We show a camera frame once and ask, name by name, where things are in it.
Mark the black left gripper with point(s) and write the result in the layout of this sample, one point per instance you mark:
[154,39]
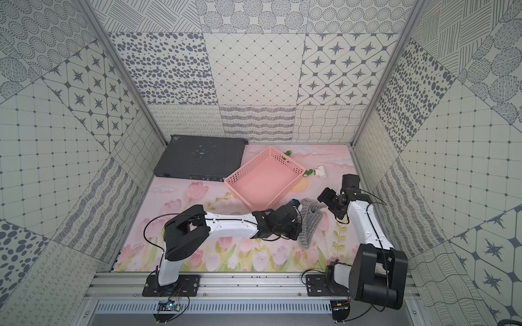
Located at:
[293,220]

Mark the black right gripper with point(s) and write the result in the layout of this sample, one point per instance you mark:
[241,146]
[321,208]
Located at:
[326,197]

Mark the grey striped square dishcloth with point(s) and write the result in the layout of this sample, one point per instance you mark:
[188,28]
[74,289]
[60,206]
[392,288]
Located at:
[311,215]

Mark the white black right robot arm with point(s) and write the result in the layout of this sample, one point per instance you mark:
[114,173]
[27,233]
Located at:
[377,275]

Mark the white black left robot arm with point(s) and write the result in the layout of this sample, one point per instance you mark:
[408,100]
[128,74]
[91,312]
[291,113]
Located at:
[186,232]

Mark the pink floral table mat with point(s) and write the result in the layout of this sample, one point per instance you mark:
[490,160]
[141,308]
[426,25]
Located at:
[331,241]

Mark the green white pipe valve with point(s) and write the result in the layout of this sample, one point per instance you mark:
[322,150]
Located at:
[319,172]

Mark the pink perforated plastic basket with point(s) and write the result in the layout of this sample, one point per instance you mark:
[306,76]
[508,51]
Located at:
[263,181]

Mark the small green circuit board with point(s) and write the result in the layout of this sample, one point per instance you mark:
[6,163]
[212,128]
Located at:
[169,307]

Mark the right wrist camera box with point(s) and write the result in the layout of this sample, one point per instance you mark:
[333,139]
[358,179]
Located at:
[350,184]

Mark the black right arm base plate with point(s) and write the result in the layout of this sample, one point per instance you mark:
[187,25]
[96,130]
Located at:
[317,285]

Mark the aluminium front rail frame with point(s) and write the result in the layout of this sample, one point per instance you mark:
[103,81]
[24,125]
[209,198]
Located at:
[120,293]

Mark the dark grey network switch box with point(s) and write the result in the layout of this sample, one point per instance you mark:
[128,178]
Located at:
[201,158]

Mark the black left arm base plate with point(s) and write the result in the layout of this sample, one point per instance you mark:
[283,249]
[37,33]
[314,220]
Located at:
[186,285]

